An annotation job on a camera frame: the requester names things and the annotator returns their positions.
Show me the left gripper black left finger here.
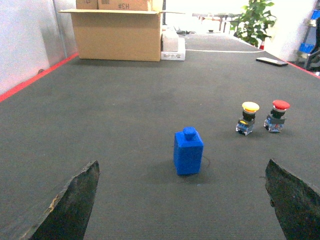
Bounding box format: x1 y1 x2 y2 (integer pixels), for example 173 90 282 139
29 160 100 240

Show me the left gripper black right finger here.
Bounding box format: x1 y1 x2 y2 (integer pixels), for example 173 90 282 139
265 159 320 240

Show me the blue block part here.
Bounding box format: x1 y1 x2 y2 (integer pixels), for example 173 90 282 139
173 126 204 175

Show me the black smartphone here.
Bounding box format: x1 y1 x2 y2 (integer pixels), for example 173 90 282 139
255 57 288 67

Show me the orange traffic cone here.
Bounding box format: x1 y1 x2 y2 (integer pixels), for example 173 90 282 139
259 40 265 50

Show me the green potted plant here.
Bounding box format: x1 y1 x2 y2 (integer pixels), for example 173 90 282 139
230 0 277 48

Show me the large cardboard box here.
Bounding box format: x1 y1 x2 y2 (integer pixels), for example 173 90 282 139
58 8 186 62

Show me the white flat box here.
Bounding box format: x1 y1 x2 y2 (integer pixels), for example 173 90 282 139
160 38 186 61

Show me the white box on top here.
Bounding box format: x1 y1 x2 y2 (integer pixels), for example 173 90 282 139
162 30 179 52

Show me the upper cardboard box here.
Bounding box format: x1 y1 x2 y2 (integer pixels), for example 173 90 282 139
75 0 164 12

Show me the red push button switch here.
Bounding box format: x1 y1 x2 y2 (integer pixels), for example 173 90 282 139
263 99 291 133

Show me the yellow push button switch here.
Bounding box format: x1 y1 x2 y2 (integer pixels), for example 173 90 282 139
235 101 260 136

